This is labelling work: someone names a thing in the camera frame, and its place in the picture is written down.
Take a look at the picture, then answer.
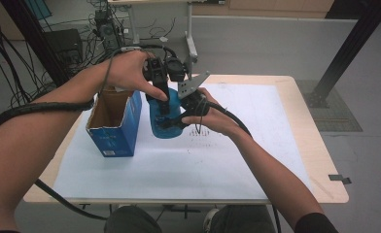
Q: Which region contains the thick black right gripper cable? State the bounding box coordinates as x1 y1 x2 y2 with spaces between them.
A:
207 101 283 233

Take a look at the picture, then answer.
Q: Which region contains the black sleeve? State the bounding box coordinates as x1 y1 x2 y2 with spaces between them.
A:
294 212 341 233

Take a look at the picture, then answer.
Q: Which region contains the person's left hand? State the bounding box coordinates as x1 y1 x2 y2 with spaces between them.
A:
102 50 169 102

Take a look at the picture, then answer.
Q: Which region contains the thin black gripper wire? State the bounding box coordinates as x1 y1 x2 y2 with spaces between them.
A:
99 48 138 96
192 97 210 136

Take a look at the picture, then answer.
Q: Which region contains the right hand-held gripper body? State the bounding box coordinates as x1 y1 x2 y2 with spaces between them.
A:
177 71 211 117

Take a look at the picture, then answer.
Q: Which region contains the person's right hand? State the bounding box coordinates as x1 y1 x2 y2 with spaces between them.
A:
181 86 245 137

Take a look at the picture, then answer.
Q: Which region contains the green grid floor mat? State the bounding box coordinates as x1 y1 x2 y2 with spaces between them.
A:
295 79 364 133

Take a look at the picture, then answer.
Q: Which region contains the thick black gripper cable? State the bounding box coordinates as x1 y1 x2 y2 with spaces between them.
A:
207 101 283 233
0 44 178 221

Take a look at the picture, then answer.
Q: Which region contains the thin black right gripper wire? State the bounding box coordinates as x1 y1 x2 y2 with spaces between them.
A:
192 97 210 136

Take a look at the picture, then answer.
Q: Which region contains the black metal post with base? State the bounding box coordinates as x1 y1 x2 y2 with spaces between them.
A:
303 0 381 109

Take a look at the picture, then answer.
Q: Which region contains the blue cardboard box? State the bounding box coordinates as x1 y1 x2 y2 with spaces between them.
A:
85 85 144 158

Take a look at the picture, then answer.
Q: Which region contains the white desk frame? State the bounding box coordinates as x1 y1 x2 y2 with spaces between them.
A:
107 0 200 65

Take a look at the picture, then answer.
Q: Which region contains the thick black left gripper cable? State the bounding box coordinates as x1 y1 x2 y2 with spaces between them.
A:
0 44 178 221

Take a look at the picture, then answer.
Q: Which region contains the white paper mat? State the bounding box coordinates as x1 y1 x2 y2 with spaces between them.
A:
52 82 313 201

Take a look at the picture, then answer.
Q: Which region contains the black computer tower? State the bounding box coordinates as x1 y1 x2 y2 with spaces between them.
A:
93 9 125 52

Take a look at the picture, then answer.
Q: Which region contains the person's shoe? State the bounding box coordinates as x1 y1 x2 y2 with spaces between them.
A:
202 208 221 233

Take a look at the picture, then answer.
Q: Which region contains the blue bottle with white cap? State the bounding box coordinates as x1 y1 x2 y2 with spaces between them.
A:
147 87 184 141

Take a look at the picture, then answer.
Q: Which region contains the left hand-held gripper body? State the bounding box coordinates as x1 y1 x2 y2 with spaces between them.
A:
143 55 193 84

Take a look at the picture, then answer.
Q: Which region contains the thin black left gripper wire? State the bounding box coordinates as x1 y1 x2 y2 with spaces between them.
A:
99 48 138 96

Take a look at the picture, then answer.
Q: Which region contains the tangle of black floor cables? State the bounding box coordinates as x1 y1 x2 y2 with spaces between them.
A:
0 0 178 110

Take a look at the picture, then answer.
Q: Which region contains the black box on floor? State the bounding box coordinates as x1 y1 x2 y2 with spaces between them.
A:
44 28 85 66

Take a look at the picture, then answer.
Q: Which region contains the black tape piece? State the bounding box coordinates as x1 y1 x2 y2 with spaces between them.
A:
328 174 353 185

